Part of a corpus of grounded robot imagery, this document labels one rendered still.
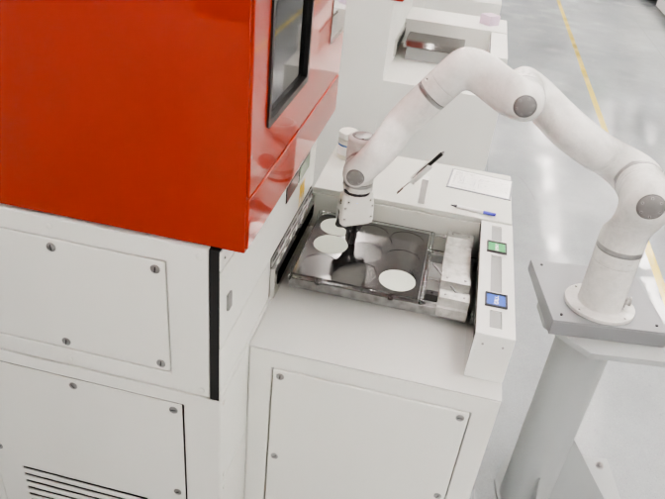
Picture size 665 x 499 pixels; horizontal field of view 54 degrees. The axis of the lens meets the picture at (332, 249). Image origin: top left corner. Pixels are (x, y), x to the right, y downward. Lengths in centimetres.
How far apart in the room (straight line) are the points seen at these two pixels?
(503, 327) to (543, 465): 78
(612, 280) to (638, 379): 141
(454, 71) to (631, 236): 61
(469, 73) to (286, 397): 93
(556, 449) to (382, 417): 72
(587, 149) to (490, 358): 56
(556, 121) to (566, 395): 83
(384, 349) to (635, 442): 150
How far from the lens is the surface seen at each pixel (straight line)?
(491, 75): 165
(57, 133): 131
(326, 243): 191
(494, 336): 159
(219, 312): 135
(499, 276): 181
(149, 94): 118
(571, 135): 171
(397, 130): 171
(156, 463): 177
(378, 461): 184
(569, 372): 204
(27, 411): 185
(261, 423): 184
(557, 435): 221
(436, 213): 205
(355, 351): 167
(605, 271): 188
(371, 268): 183
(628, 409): 308
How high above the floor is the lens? 192
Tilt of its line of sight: 33 degrees down
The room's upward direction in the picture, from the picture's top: 7 degrees clockwise
